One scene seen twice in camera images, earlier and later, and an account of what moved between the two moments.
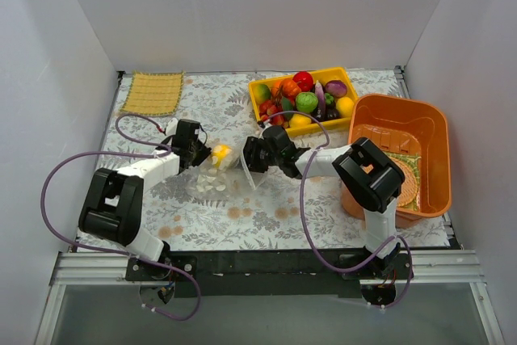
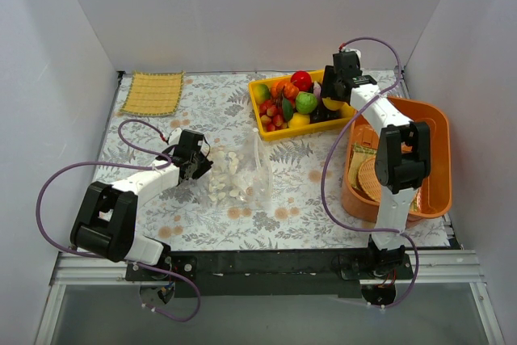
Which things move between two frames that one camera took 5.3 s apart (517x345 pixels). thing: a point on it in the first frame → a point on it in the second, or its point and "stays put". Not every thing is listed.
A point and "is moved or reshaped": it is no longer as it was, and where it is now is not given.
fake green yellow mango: x=262 y=93 stays put
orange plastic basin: x=405 y=125 stays put
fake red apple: x=304 y=80 stays put
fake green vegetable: x=306 y=102 stays put
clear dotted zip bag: x=223 y=175 is moved or reshaped
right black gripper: x=254 y=155 → x=330 y=83
